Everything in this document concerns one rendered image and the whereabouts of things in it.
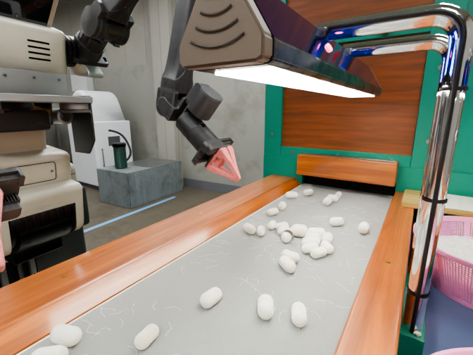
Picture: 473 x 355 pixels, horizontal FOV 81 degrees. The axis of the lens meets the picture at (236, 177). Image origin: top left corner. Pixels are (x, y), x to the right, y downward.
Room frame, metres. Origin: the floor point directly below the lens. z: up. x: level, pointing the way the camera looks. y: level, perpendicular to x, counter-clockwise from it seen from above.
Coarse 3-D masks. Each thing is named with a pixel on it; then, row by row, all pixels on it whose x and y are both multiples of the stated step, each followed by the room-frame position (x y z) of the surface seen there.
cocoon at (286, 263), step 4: (284, 256) 0.43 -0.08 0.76; (288, 256) 0.44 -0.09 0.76; (280, 260) 0.43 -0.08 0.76; (284, 260) 0.43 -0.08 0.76; (288, 260) 0.42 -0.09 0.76; (280, 264) 0.43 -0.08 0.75; (284, 264) 0.42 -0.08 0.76; (288, 264) 0.41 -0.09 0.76; (292, 264) 0.41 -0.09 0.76; (284, 268) 0.42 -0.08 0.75; (288, 268) 0.41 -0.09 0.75; (292, 268) 0.41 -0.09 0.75; (288, 272) 0.41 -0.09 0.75; (292, 272) 0.41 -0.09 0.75
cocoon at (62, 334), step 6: (60, 324) 0.28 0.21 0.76; (66, 324) 0.28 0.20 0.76; (54, 330) 0.27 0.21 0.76; (60, 330) 0.27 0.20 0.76; (66, 330) 0.27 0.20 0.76; (72, 330) 0.27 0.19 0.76; (78, 330) 0.27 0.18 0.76; (54, 336) 0.27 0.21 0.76; (60, 336) 0.27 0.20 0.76; (66, 336) 0.26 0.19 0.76; (72, 336) 0.27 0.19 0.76; (78, 336) 0.27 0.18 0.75; (54, 342) 0.27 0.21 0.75; (60, 342) 0.26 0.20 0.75; (66, 342) 0.26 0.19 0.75; (72, 342) 0.26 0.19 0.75
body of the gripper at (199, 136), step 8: (200, 128) 0.65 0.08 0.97; (208, 128) 0.66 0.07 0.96; (192, 136) 0.64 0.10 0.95; (200, 136) 0.64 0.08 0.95; (208, 136) 0.64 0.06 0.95; (216, 136) 0.66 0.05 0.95; (192, 144) 0.65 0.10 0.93; (200, 144) 0.63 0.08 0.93; (208, 144) 0.59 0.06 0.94; (200, 152) 0.61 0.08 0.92; (192, 160) 0.61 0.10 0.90; (200, 160) 0.62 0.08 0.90
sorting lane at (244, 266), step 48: (240, 240) 0.54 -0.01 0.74; (336, 240) 0.54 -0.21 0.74; (144, 288) 0.38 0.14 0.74; (192, 288) 0.38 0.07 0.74; (240, 288) 0.38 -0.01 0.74; (288, 288) 0.38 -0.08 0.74; (336, 288) 0.38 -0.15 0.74; (48, 336) 0.28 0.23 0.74; (96, 336) 0.28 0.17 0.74; (192, 336) 0.28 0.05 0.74; (240, 336) 0.28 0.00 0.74; (288, 336) 0.28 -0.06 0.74; (336, 336) 0.28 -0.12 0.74
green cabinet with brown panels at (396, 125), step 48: (288, 0) 1.05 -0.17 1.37; (336, 0) 0.96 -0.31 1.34; (384, 0) 0.89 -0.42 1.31; (432, 0) 0.82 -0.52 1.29; (288, 96) 1.04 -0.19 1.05; (336, 96) 0.95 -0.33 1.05; (384, 96) 0.87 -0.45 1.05; (432, 96) 0.80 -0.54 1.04; (288, 144) 1.04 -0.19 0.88; (336, 144) 0.94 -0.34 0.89; (384, 144) 0.86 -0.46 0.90
